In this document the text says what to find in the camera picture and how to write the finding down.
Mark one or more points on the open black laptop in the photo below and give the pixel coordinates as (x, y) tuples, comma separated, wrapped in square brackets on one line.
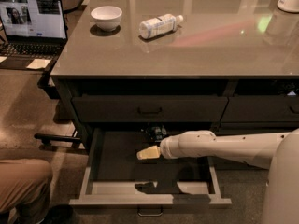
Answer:
[(33, 28)]

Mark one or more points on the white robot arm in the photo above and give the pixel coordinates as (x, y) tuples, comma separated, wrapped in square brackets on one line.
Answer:
[(276, 152)]

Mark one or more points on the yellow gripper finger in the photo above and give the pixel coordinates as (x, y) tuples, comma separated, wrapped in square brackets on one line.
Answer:
[(149, 153)]

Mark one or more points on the top right drawer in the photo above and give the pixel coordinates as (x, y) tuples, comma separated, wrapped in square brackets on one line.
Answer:
[(262, 109)]

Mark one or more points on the closed top left drawer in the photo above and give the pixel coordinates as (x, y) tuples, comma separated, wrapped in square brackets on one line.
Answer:
[(149, 108)]

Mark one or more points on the white ceramic bowl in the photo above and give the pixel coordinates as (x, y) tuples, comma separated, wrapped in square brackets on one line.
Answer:
[(107, 18)]

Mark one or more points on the open middle drawer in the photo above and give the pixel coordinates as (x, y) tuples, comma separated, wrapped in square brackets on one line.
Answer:
[(115, 180)]

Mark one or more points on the white paper note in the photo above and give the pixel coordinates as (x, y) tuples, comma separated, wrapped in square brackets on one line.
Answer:
[(38, 64)]

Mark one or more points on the white cylindrical container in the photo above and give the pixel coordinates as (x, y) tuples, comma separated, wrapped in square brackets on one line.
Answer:
[(291, 6)]

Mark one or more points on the blue chip bag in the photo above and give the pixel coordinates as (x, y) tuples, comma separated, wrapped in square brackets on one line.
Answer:
[(156, 133)]

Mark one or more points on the clear plastic water bottle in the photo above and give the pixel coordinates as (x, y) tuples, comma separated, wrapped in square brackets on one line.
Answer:
[(159, 26)]

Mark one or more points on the person's leg in khaki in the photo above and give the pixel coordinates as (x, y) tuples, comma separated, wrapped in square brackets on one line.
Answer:
[(25, 186)]

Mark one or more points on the black chair base leg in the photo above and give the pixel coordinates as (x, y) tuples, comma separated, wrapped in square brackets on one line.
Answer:
[(46, 139)]

